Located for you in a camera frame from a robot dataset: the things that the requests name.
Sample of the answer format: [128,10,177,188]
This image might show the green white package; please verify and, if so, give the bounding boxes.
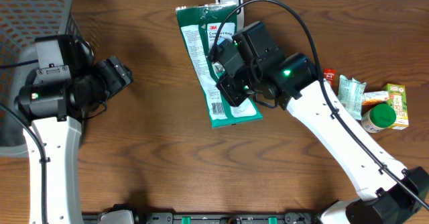
[176,1,263,128]

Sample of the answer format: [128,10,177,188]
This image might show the red Nescafe coffee stick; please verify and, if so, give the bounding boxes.
[323,68,336,87]

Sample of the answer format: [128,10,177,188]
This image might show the light blue wipes pack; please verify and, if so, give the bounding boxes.
[337,75,367,121]

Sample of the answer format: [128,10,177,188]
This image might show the orange snack packet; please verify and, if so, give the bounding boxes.
[362,91,389,106]

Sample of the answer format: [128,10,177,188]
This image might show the green lid jar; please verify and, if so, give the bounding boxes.
[361,103,396,133]

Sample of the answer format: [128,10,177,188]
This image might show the green tea carton box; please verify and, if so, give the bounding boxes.
[383,83,409,130]

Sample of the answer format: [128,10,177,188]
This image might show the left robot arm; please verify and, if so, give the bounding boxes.
[15,56,133,223]

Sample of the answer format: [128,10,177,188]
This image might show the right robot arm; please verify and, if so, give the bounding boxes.
[209,21,428,223]

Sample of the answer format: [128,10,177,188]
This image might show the grey plastic mesh basket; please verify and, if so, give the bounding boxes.
[0,0,84,158]

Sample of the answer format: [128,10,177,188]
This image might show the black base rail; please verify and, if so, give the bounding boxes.
[82,211,322,224]

